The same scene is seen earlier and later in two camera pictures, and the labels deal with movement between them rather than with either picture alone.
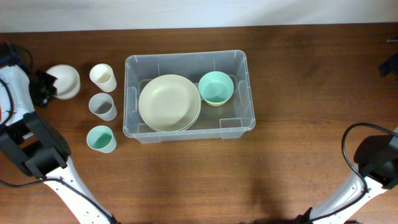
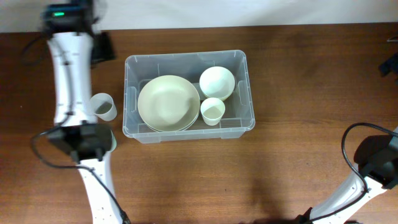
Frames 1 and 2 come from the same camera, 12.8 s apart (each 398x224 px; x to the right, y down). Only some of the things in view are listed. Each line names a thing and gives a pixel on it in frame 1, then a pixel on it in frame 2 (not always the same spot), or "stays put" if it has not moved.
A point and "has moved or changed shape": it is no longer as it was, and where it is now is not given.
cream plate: x=169 y=103 stays put
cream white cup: x=102 y=76 → x=212 y=111
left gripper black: x=40 y=99 → x=109 y=53
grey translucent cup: x=102 y=105 stays put
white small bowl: x=68 y=83 has moved or changed shape
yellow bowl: x=216 y=104 → x=226 y=97
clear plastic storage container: x=229 y=120 stays put
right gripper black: x=390 y=65 stays put
